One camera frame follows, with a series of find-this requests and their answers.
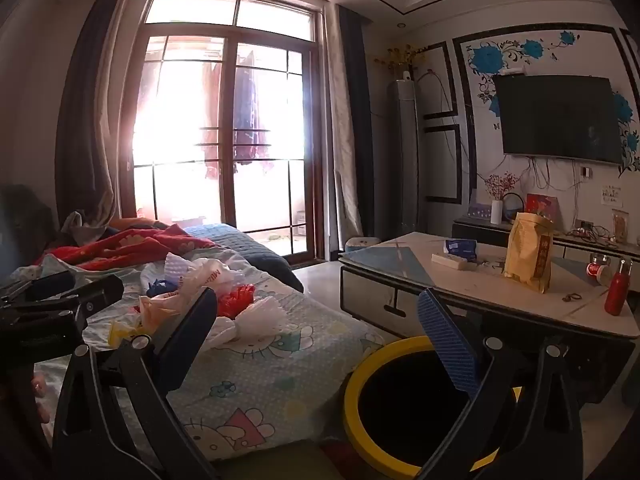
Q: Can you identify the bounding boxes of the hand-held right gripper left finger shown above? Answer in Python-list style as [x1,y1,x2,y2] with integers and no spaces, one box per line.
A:
[52,286,219,480]

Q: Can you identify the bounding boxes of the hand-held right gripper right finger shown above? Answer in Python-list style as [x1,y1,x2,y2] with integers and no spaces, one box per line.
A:
[415,287,598,480]

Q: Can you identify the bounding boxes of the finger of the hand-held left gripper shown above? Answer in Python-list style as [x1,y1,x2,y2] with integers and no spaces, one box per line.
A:
[29,274,125,317]
[0,271,76,307]

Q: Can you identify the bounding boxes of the beige plastic bag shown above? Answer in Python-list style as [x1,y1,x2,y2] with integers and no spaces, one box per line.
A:
[137,295,186,333]

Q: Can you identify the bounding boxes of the yellow wrapper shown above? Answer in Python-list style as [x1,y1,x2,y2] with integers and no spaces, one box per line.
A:
[107,320,151,348]

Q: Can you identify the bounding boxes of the white plastic bag red print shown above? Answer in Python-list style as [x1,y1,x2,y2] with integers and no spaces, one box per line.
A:
[182,257,246,306]

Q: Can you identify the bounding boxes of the white patterned paper towel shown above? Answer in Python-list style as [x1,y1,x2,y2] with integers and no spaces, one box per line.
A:
[162,252,201,286]

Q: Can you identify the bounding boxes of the yellow rimmed black waste bin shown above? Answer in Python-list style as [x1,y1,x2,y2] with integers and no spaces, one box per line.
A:
[342,336,523,479]

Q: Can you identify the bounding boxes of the red floral blanket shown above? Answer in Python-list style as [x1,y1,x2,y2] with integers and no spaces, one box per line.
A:
[37,224,216,271]

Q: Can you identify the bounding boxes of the white and black coffee table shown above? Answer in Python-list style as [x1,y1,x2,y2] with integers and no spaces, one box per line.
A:
[339,231,640,406]

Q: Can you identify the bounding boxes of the grey cloth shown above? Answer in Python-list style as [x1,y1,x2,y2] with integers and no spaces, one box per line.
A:
[60,210,108,248]

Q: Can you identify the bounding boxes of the white flat box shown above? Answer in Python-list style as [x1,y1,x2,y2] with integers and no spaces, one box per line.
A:
[431,252,473,272]

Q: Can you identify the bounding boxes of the blue tissue pack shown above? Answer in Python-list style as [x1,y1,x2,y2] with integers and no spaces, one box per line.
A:
[444,239,479,261]

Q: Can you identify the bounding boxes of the blue quilted sofa cover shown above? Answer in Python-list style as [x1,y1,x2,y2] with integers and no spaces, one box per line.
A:
[182,222,305,293]

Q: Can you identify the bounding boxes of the cartoon printed bedsheet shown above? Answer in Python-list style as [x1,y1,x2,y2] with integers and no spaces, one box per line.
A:
[10,250,386,461]

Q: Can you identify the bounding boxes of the yellow paper food bag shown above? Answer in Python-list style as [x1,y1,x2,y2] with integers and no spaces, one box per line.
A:
[502,212,555,295]

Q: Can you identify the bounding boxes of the light blue stool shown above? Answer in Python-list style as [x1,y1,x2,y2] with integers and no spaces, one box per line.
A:
[345,236,383,256]

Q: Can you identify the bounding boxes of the white vase with red flowers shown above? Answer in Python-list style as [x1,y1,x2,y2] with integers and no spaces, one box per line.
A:
[484,172,521,226]

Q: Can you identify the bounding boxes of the round black framed mirror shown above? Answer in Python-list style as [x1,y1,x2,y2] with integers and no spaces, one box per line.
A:
[501,192,525,223]

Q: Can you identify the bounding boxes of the black and white TV cabinet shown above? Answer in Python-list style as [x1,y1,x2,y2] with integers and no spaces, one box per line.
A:
[452,217,640,286]

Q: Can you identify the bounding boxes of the red gift box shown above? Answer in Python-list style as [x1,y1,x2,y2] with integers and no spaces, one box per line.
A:
[525,193,561,233]

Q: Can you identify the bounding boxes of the red soda can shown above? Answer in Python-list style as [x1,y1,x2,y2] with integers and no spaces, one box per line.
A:
[586,261,613,287]

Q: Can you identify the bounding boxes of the red thermos bottle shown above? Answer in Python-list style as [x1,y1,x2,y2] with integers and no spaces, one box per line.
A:
[604,258,633,317]

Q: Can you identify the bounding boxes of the grey standing air conditioner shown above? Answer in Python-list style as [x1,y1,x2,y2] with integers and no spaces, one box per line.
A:
[387,79,422,243]

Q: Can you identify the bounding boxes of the grey curtain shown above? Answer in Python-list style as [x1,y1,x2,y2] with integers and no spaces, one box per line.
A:
[55,0,136,231]
[325,5,376,261]

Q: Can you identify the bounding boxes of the hanging clothes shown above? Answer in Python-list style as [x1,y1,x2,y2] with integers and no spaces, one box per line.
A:
[197,50,273,181]

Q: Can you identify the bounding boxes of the yellow dried flowers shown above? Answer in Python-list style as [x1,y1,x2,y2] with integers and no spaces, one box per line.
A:
[375,44,431,81]

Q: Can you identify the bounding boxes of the brown framed glass door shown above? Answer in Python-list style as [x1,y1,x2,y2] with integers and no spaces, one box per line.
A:
[120,0,333,261]

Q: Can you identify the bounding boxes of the wall mounted television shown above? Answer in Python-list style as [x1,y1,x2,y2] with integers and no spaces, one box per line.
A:
[492,74,623,165]

